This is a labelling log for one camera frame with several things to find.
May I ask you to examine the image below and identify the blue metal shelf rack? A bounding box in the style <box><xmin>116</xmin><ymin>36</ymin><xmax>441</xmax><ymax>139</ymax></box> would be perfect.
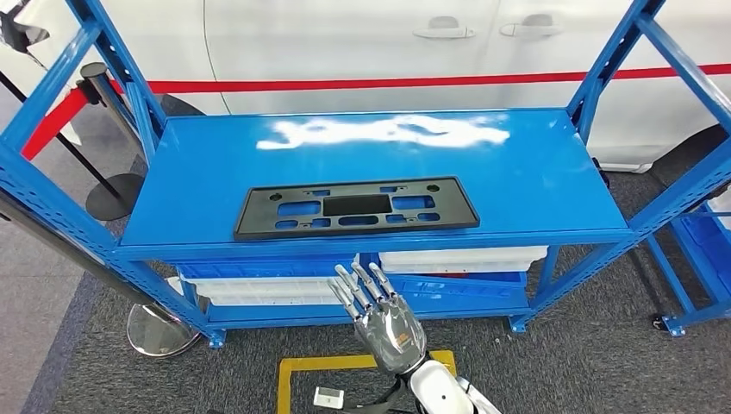
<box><xmin>645</xmin><ymin>182</ymin><xmax>731</xmax><ymax>338</ymax></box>
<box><xmin>0</xmin><ymin>0</ymin><xmax>731</xmax><ymax>349</ymax></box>

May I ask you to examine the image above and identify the stanchion with chrome base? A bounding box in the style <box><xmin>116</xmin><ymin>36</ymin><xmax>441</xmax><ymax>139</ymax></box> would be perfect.
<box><xmin>0</xmin><ymin>191</ymin><xmax>202</xmax><ymax>360</ymax></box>

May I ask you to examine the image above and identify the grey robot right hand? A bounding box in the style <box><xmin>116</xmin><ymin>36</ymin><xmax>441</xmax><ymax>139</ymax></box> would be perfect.
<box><xmin>326</xmin><ymin>261</ymin><xmax>428</xmax><ymax>377</ymax></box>

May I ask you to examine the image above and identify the red barrier belt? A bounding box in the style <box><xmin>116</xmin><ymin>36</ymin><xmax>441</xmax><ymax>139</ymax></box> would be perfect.
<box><xmin>22</xmin><ymin>85</ymin><xmax>92</xmax><ymax>162</ymax></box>
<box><xmin>108</xmin><ymin>62</ymin><xmax>731</xmax><ymax>96</ymax></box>

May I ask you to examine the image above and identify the yellow floor tape square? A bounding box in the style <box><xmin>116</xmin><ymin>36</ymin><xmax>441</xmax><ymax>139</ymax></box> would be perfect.
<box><xmin>277</xmin><ymin>349</ymin><xmax>458</xmax><ymax>414</ymax></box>

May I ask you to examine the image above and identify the black-topped stanchion post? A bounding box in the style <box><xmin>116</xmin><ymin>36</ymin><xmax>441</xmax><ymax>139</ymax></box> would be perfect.
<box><xmin>78</xmin><ymin>61</ymin><xmax>151</xmax><ymax>158</ymax></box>

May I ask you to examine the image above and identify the white car door handle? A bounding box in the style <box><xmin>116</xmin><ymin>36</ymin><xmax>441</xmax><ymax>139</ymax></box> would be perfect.
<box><xmin>499</xmin><ymin>14</ymin><xmax>565</xmax><ymax>38</ymax></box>
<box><xmin>412</xmin><ymin>16</ymin><xmax>477</xmax><ymax>40</ymax></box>

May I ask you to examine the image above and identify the black plastic plate holder part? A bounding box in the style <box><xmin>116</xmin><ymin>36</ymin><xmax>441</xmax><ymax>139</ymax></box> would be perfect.
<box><xmin>233</xmin><ymin>175</ymin><xmax>481</xmax><ymax>242</ymax></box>

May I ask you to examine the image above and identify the blue plastic bin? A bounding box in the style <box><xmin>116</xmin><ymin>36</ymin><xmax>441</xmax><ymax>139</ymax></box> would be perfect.
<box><xmin>388</xmin><ymin>273</ymin><xmax>528</xmax><ymax>299</ymax></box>
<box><xmin>676</xmin><ymin>211</ymin><xmax>731</xmax><ymax>298</ymax></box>
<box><xmin>175</xmin><ymin>258</ymin><xmax>359</xmax><ymax>281</ymax></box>

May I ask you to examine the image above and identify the thin stanchion with black base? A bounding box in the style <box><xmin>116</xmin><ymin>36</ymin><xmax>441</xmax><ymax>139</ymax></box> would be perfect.
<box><xmin>0</xmin><ymin>69</ymin><xmax>147</xmax><ymax>223</ymax></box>

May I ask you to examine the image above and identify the white car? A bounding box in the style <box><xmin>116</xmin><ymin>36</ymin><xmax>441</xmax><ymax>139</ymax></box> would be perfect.
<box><xmin>0</xmin><ymin>0</ymin><xmax>731</xmax><ymax>192</ymax></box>

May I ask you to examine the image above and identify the black camera cable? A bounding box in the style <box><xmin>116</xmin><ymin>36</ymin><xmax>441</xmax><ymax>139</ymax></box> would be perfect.
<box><xmin>342</xmin><ymin>377</ymin><xmax>415</xmax><ymax>414</ymax></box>

